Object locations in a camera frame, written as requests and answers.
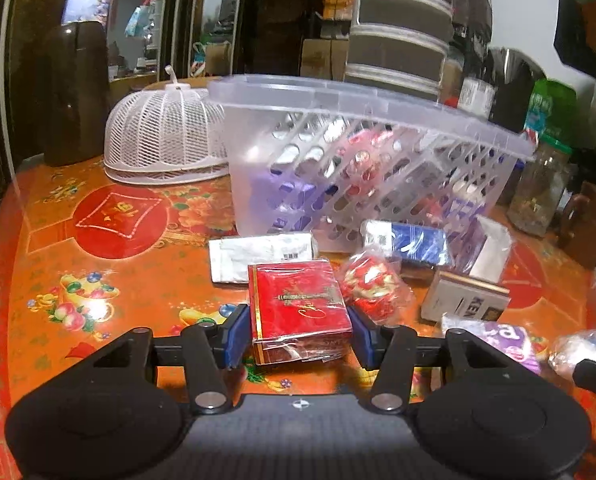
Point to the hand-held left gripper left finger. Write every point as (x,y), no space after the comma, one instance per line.
(238,334)

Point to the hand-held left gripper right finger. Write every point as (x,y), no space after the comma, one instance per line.
(363,340)

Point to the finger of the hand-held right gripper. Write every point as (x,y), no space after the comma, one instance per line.
(595,374)

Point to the clear plastic bag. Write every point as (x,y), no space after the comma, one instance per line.
(575,347)

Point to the red gold printed box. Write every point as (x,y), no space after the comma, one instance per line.
(300,305)

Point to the clear plastic basket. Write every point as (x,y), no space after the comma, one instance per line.
(258,125)

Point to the red candy bag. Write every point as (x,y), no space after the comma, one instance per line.
(373,280)

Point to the white silver wrapped packet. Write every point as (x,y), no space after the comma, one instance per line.
(260,258)

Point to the gold edged box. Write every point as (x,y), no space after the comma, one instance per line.
(463,300)

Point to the purple packet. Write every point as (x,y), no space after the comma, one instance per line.
(493,340)

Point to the blue wrapped pack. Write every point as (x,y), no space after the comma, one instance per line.
(413,242)

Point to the brown mug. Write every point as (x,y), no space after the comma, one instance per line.
(590,225)

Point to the glass jar green lid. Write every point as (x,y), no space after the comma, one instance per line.
(538,185)

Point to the white mesh food cover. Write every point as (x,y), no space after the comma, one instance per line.
(163,135)

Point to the green shopping bag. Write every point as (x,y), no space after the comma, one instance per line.
(550,110)

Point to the bottle with white label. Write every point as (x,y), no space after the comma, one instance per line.
(475,96)

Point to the steel pot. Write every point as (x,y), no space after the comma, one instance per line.
(513,85)

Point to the brown cardboard box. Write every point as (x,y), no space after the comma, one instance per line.
(323,65)

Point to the dark brown thermos jug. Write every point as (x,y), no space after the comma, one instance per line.
(75,95)

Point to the grey stacked drawer tower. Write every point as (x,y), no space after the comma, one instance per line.
(398,25)

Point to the orange tin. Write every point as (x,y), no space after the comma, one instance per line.
(339,2)

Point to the black bag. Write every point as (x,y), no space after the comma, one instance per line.
(473,5)

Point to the dark wooden mirrored wardrobe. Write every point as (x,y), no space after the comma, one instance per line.
(28,35)

